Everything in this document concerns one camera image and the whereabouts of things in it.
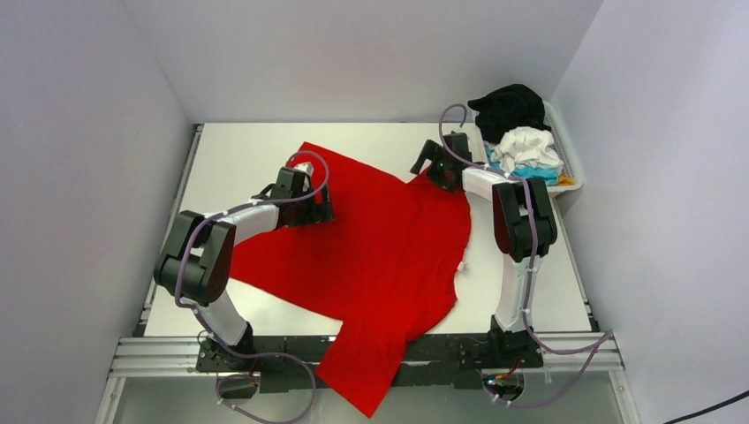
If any black floor cable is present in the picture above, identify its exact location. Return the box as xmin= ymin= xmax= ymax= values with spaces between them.
xmin=663 ymin=390 xmax=749 ymax=424

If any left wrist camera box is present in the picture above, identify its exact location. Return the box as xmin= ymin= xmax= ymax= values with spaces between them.
xmin=293 ymin=162 xmax=314 ymax=177

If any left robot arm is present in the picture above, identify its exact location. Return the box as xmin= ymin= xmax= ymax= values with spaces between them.
xmin=153 ymin=162 xmax=334 ymax=371

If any red t shirt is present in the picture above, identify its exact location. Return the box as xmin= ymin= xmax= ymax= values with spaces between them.
xmin=231 ymin=142 xmax=472 ymax=417

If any turquoise t shirt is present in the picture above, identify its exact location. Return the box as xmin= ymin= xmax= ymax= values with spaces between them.
xmin=483 ymin=143 xmax=560 ymax=186

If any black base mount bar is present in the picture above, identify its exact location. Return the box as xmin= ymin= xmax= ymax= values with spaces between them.
xmin=195 ymin=330 xmax=549 ymax=394

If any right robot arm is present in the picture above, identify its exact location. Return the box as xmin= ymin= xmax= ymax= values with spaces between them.
xmin=410 ymin=132 xmax=558 ymax=367

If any black t shirt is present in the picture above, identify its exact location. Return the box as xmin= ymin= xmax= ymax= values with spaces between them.
xmin=467 ymin=84 xmax=550 ymax=144

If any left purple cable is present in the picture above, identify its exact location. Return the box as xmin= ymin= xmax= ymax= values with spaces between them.
xmin=173 ymin=150 xmax=330 ymax=424

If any white laundry basket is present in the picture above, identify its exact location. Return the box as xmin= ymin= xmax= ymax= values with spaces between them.
xmin=468 ymin=100 xmax=583 ymax=195

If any white t shirt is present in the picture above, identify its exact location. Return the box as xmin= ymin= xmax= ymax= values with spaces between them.
xmin=490 ymin=126 xmax=564 ymax=175

